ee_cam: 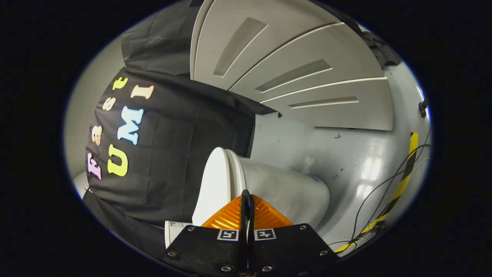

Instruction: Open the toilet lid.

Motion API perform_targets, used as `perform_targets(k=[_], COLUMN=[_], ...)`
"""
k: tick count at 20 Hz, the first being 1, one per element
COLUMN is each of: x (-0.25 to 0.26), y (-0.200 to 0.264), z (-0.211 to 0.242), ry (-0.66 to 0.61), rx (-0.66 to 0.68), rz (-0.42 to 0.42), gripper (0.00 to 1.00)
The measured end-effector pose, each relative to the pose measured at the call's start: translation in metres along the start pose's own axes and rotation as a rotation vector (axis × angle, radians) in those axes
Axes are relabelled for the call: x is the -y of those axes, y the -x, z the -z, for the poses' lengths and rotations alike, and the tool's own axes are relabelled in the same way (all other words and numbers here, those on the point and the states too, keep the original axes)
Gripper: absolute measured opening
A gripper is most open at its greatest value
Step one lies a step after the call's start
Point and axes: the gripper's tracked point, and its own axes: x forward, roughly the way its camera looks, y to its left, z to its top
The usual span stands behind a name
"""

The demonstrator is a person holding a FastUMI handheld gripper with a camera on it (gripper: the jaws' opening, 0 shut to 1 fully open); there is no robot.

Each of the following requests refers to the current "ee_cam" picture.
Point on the black backdrop cloth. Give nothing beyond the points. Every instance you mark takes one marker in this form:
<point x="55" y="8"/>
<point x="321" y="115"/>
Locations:
<point x="180" y="154"/>

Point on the white drawer cabinet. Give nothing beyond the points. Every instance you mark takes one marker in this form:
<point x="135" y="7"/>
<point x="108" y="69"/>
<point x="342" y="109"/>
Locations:
<point x="300" y="50"/>

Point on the white ceramic toilet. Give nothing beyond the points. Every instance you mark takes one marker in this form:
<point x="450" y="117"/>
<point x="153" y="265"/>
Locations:
<point x="284" y="192"/>

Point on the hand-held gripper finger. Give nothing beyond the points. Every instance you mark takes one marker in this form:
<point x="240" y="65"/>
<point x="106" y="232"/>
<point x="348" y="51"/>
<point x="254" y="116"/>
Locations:
<point x="243" y="246"/>
<point x="251" y="246"/>

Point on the white toilet lid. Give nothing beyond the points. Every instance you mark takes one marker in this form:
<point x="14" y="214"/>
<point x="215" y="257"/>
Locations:
<point x="213" y="181"/>

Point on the small black floor object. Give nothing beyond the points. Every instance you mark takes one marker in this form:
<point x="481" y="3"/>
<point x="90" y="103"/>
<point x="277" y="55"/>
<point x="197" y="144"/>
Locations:
<point x="423" y="107"/>

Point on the yellow black floor tape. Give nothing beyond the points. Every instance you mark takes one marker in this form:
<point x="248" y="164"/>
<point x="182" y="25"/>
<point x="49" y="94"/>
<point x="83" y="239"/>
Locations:
<point x="401" y="184"/>

